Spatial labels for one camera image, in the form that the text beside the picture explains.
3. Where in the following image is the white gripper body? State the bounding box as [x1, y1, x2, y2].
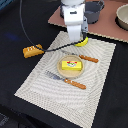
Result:
[61, 2, 88, 42]

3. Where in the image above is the yellow toy banana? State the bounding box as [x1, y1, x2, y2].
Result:
[75, 37, 88, 47]

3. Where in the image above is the yellow butter block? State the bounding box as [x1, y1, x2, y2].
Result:
[61, 61, 82, 71]

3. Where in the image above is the orange toy bread pastry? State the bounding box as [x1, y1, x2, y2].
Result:
[23, 44, 43, 58]

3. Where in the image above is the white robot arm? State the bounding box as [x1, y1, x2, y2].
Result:
[60, 0, 87, 42]

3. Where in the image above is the grey metal pot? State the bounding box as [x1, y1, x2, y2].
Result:
[85, 0, 104, 24]

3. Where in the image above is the cream ceramic bowl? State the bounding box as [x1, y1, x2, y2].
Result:
[116, 4, 128, 30]

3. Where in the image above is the tan round wooden plate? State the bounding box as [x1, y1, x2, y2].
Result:
[57, 55, 84, 79]

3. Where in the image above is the beige woven placemat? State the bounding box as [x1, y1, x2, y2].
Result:
[14, 31, 117, 128]

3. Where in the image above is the knife with wooden handle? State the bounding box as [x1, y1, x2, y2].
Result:
[61, 50, 99, 63]

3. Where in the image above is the fork with wooden handle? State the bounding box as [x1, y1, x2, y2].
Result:
[45, 71, 86, 89]

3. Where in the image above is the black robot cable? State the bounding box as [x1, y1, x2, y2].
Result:
[19, 0, 86, 53]

